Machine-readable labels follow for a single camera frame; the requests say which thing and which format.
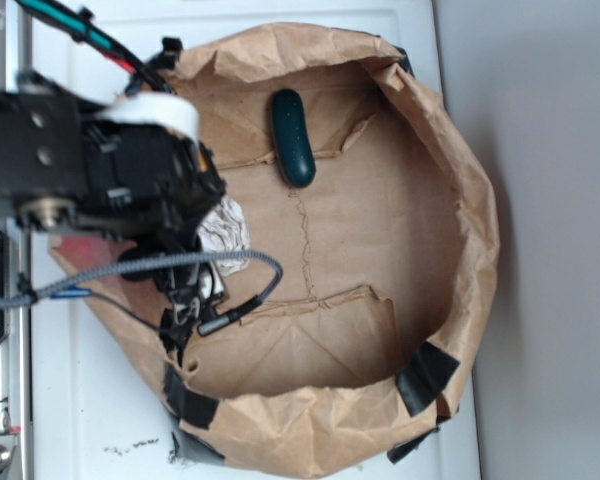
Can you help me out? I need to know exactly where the brown paper bag tray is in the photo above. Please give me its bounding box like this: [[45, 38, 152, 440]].
[[49, 22, 501, 480]]

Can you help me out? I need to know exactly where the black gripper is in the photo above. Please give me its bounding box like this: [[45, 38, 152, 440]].
[[77, 120, 226, 244]]

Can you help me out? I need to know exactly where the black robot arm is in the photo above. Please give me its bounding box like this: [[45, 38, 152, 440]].
[[0, 70, 226, 247]]

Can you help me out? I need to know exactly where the white paper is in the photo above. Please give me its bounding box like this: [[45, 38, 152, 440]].
[[196, 195, 251, 252]]

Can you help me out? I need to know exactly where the multicoloured wire bundle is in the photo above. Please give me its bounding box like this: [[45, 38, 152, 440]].
[[12, 0, 174, 96]]

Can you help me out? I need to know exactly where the aluminium frame rail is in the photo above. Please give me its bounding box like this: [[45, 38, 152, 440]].
[[0, 1, 34, 479]]

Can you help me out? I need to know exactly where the grey braided cable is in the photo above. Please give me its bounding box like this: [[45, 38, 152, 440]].
[[0, 249, 285, 337]]

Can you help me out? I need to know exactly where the dark green toy cucumber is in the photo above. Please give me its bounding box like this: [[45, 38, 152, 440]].
[[271, 89, 317, 188]]

